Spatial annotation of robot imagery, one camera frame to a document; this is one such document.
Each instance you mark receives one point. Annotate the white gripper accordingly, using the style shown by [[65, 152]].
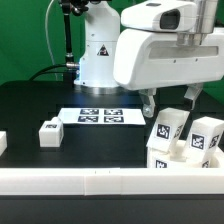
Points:
[[145, 60]]

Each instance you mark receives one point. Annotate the white round stool seat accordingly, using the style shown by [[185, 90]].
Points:
[[158, 159]]

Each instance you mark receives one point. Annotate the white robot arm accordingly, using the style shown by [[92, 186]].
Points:
[[190, 20]]

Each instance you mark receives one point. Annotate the white marker tag sheet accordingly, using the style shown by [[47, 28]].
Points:
[[101, 116]]

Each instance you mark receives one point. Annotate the white U-shaped obstacle fence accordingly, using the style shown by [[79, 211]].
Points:
[[138, 181]]

